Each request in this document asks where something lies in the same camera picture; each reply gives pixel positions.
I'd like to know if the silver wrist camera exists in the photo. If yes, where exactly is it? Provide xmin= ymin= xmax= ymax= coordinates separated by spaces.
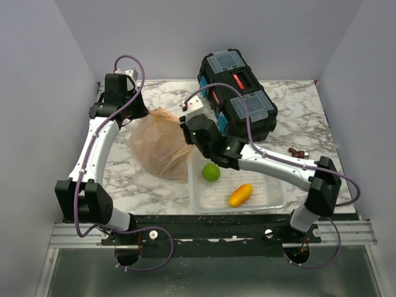
xmin=113 ymin=68 xmax=139 ymax=82
xmin=181 ymin=95 xmax=204 ymax=117

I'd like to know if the orange yellow fake mango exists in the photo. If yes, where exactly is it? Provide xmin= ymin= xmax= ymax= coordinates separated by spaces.
xmin=228 ymin=184 xmax=253 ymax=207

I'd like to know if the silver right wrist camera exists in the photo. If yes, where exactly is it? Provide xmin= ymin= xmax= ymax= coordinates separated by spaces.
xmin=181 ymin=95 xmax=204 ymax=117

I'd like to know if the green fake lime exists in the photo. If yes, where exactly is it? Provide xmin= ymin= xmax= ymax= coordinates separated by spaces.
xmin=201 ymin=163 xmax=221 ymax=182

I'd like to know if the translucent orange plastic bag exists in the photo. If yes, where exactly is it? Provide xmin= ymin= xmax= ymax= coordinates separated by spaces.
xmin=128 ymin=108 xmax=196 ymax=180

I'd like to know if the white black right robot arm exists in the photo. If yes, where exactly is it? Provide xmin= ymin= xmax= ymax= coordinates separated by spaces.
xmin=179 ymin=114 xmax=342 ymax=243

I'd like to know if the black plastic toolbox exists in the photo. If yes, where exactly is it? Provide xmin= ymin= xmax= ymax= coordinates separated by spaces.
xmin=197 ymin=49 xmax=278 ymax=142

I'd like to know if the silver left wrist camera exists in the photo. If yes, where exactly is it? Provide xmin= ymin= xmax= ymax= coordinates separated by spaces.
xmin=113 ymin=68 xmax=139 ymax=82

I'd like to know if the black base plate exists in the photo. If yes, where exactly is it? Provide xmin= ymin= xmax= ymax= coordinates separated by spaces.
xmin=63 ymin=213 xmax=363 ymax=259

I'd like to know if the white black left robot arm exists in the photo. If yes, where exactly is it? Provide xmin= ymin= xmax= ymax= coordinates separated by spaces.
xmin=54 ymin=69 xmax=149 ymax=244

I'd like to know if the white plastic basket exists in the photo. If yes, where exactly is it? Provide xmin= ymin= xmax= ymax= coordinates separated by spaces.
xmin=188 ymin=151 xmax=286 ymax=213

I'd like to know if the aluminium frame rail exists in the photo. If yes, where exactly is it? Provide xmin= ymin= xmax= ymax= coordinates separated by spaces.
xmin=37 ymin=82 xmax=381 ymax=297

